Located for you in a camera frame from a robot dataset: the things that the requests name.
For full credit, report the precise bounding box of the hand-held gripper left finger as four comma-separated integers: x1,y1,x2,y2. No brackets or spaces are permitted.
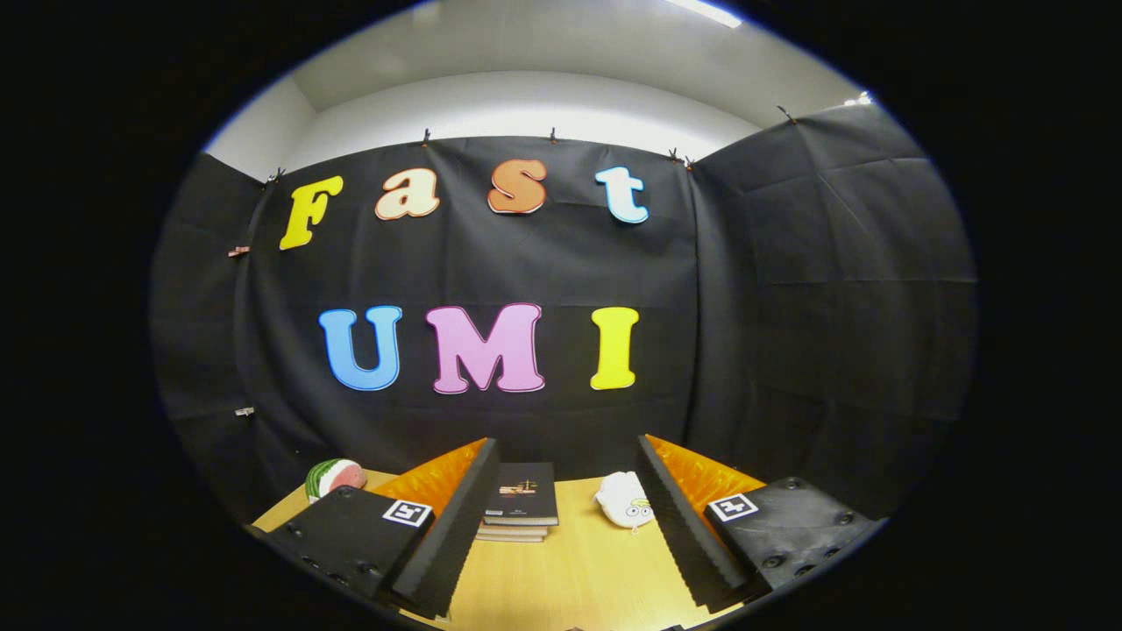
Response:
252,436,501,619

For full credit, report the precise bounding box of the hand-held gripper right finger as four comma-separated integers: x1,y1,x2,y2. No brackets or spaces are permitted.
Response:
636,434,883,615

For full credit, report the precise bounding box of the white round plush toy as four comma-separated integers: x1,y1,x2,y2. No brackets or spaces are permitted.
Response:
593,471,655,530

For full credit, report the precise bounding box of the black hardcover book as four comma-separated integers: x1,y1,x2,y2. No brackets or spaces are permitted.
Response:
483,462,560,527

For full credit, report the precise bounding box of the watermelon slice plush toy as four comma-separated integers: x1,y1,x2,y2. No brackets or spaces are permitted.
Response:
305,458,367,504

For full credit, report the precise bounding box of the row of black cloth clips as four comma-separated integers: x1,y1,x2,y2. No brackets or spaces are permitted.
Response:
266,105,799,185

